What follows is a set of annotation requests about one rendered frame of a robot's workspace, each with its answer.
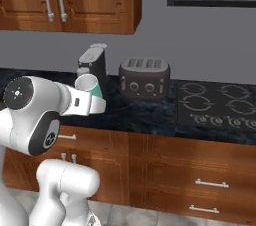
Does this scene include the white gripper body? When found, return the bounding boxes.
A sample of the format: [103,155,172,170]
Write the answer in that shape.
[88,97,107,116]

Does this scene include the teal mug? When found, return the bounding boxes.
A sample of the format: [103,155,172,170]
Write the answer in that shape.
[74,73,104,100]

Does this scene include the small wooden drawer front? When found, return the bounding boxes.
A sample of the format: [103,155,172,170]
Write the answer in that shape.
[57,124,130,154]

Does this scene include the black coffee machine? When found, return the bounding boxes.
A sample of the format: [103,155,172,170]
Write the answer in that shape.
[76,42,110,88]

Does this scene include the dark grey toaster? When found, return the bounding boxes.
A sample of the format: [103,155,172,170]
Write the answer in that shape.
[118,56,172,101]

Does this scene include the wooden base cupboard door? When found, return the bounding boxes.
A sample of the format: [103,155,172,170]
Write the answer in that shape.
[66,149,130,206]
[2,145,70,194]

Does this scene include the wide wooden drawer front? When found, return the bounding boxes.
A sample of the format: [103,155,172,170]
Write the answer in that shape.
[128,132,256,201]
[128,188,256,226]

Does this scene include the black hob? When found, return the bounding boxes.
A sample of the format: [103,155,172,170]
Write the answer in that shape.
[176,80,256,134]

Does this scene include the short silver drawer handle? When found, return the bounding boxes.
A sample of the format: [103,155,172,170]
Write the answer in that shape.
[57,133,77,141]

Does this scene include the wooden wall cupboard door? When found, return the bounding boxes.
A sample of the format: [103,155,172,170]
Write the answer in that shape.
[61,0,143,36]
[0,0,64,33]

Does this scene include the long silver drawer handle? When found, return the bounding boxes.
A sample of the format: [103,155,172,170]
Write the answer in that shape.
[194,178,230,189]
[188,204,221,215]

